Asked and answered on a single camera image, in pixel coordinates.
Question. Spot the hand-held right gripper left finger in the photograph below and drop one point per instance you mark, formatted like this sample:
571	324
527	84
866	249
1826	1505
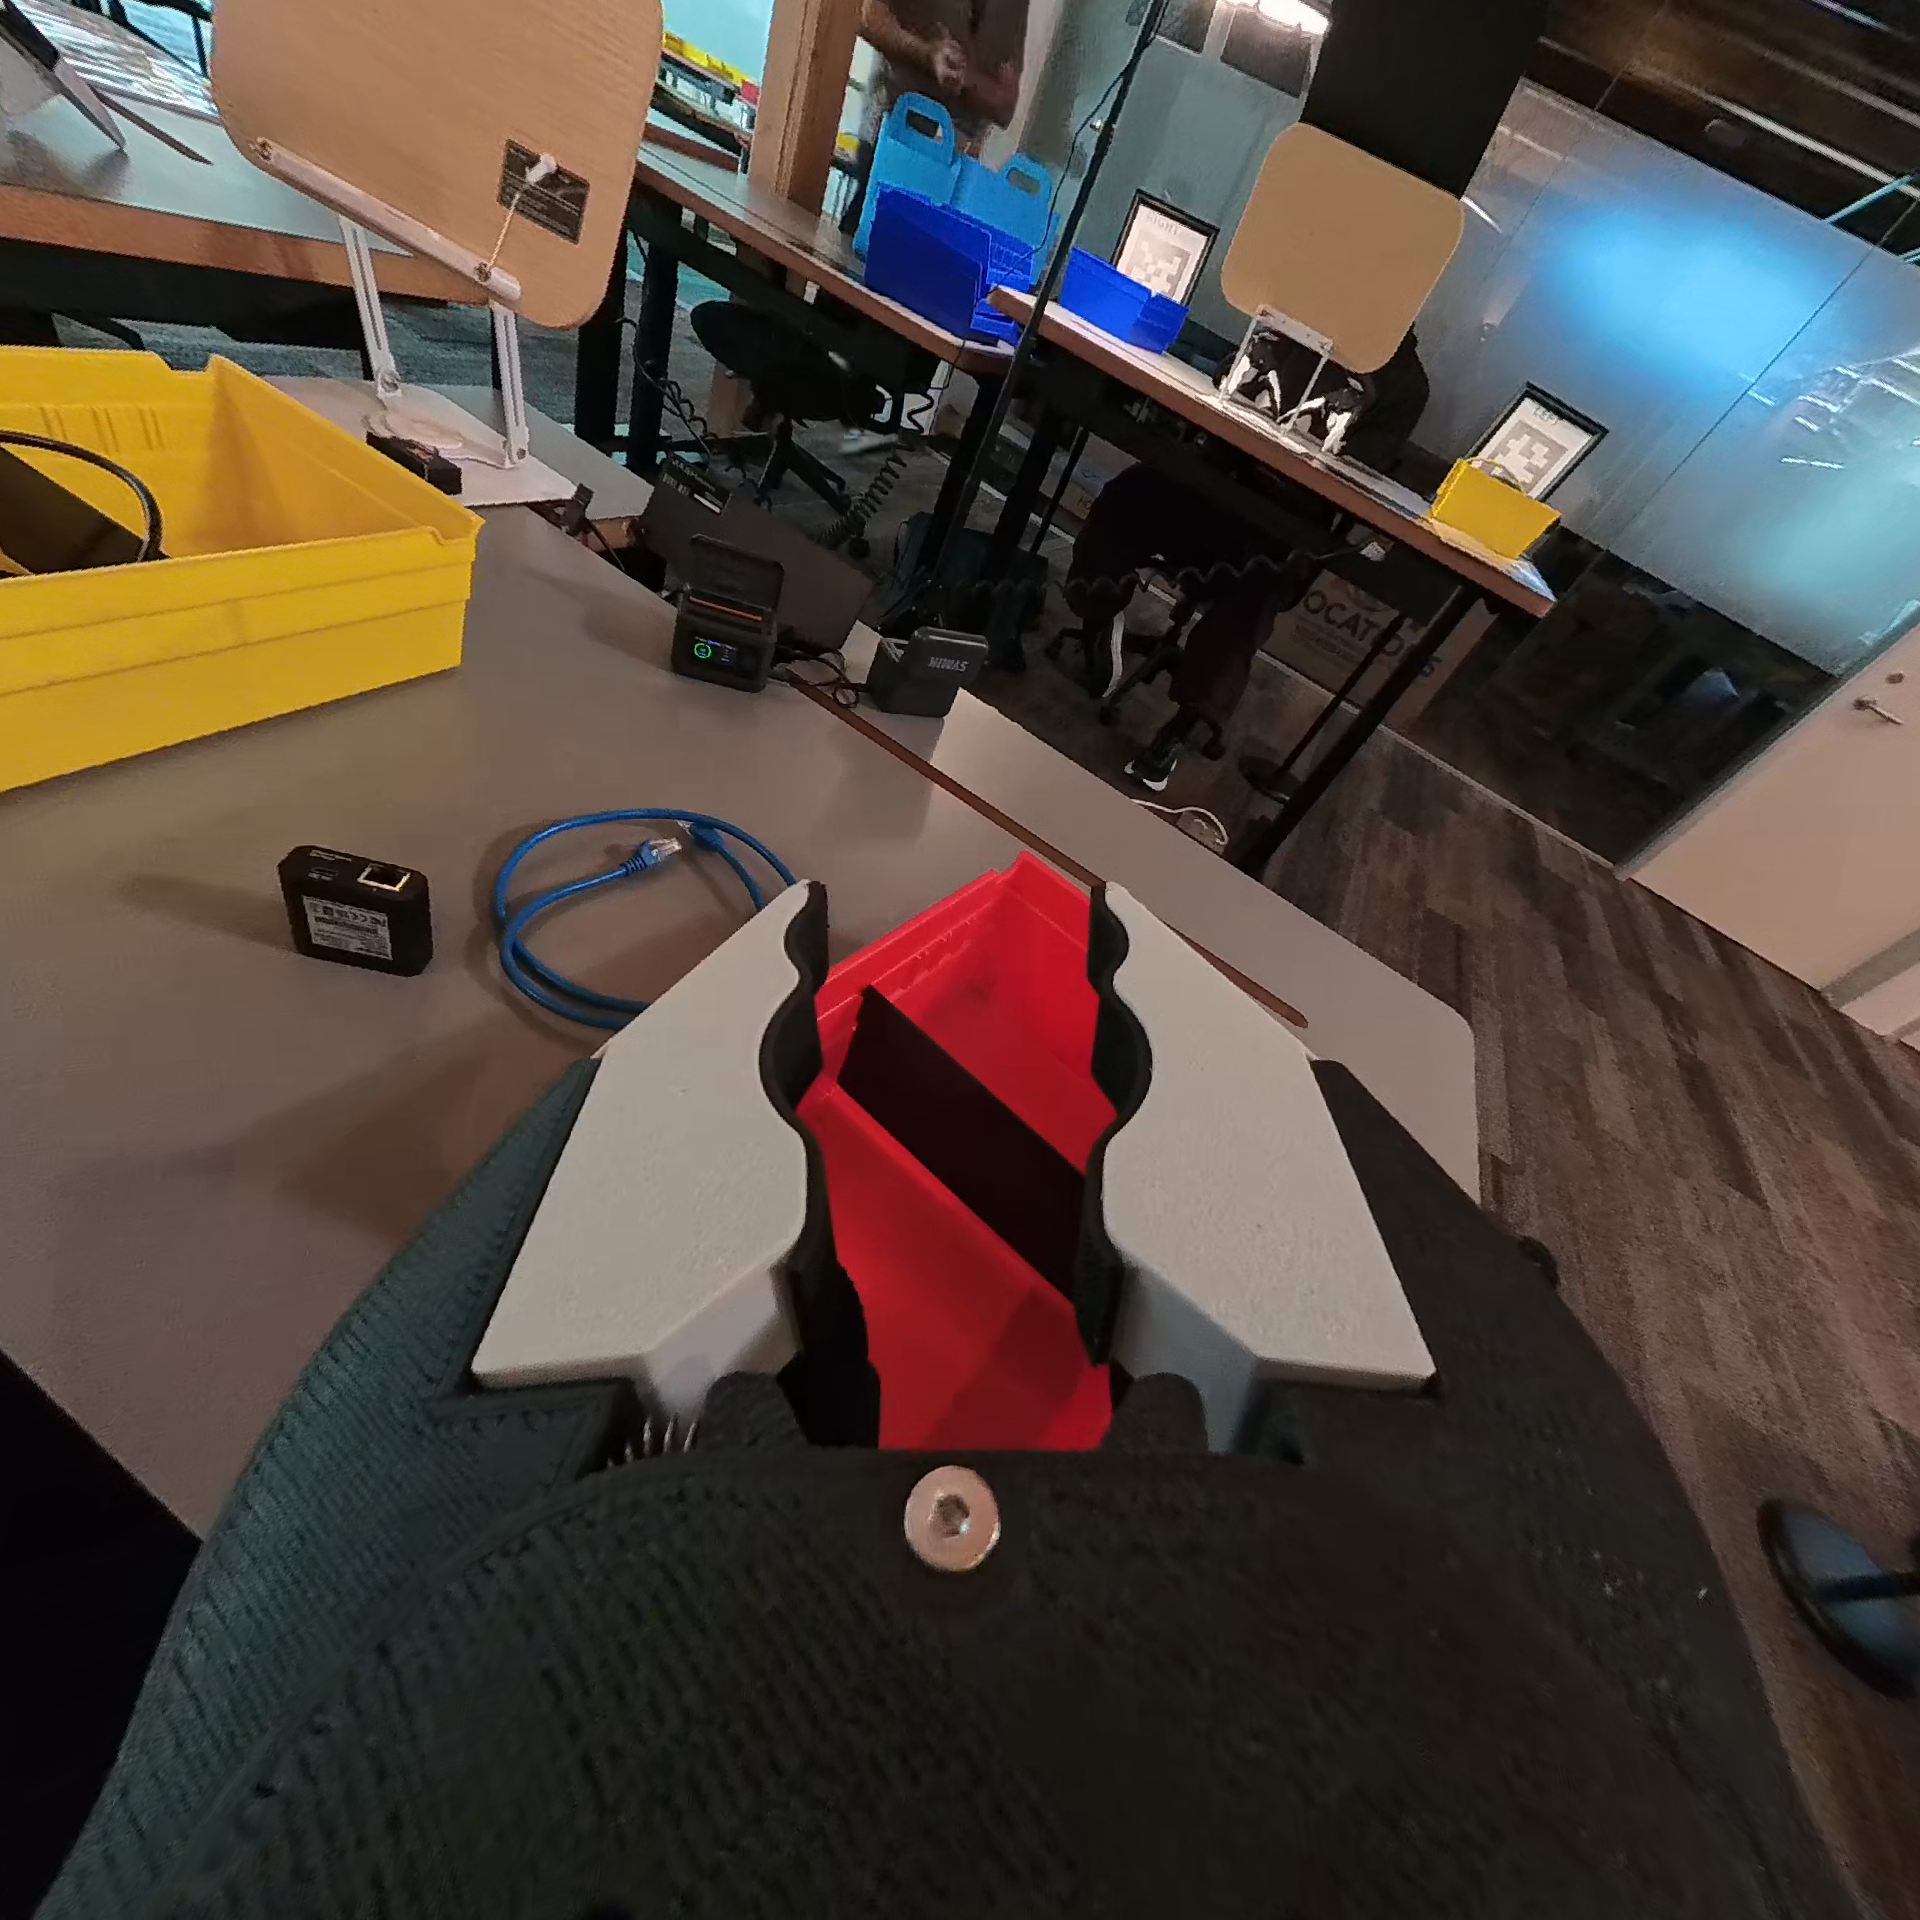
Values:
675	1201

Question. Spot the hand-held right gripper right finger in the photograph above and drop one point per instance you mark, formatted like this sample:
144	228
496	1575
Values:
1261	1201

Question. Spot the black network adapter box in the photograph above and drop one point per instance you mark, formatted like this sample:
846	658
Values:
353	921

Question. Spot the red plastic bin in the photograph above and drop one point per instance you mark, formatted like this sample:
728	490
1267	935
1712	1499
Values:
931	1306

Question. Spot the black divider in red bin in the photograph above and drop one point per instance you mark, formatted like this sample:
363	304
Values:
961	1126

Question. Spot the cardboard box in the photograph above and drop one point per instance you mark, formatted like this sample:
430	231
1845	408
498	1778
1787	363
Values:
1366	630

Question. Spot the grey charger block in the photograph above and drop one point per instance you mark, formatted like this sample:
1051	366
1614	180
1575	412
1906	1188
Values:
931	672

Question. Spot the small black printer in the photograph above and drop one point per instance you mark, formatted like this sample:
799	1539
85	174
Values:
728	616

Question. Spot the black case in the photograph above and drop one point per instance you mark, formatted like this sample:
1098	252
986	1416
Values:
818	578

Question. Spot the white door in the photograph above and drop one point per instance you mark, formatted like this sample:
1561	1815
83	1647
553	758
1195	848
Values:
1800	810

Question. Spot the person's shoe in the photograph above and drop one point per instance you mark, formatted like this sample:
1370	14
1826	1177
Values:
1838	1582

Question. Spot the small yellow plastic bin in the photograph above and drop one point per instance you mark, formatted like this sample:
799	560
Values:
1485	516

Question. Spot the large yellow plastic bin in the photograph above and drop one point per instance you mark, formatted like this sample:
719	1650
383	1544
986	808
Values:
225	616

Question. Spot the small black block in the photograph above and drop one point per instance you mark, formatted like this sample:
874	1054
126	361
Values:
416	458

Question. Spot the wooden desk with black legs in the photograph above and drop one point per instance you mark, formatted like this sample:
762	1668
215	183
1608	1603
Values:
1201	406
182	224
751	202

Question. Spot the framed tag marker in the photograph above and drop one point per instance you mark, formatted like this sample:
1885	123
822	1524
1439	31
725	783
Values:
1167	247
1539	441

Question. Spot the black office chair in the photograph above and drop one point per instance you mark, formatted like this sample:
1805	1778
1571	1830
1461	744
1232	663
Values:
779	352

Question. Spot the single blue bin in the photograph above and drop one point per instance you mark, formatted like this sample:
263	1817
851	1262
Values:
1119	299

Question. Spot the black divider in yellow bin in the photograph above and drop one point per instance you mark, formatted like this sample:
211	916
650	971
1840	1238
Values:
61	516

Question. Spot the small wooden board stand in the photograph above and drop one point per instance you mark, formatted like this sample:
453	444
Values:
1343	247

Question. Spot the stack of blue bins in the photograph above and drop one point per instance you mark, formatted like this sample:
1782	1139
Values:
931	263

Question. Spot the black tripod pole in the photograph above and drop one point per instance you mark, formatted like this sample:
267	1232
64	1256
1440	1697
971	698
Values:
1102	164

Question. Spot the large wooden board stand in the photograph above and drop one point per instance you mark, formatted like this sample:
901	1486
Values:
422	120

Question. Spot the wooden pillar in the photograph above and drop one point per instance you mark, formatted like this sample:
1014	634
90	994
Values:
802	89

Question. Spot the grey tablet stand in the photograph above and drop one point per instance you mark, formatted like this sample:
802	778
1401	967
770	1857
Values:
53	67

